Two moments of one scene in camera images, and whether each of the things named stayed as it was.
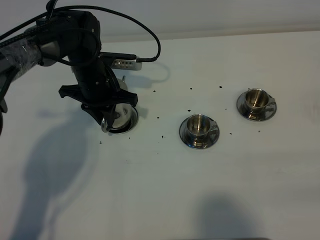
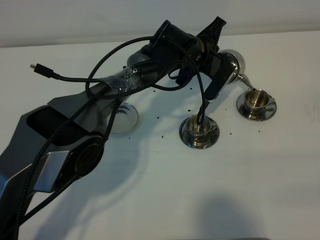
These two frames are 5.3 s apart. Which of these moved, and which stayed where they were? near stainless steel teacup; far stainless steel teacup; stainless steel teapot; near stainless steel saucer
Moved: stainless steel teapot
Stayed: far stainless steel teacup; near stainless steel teacup; near stainless steel saucer
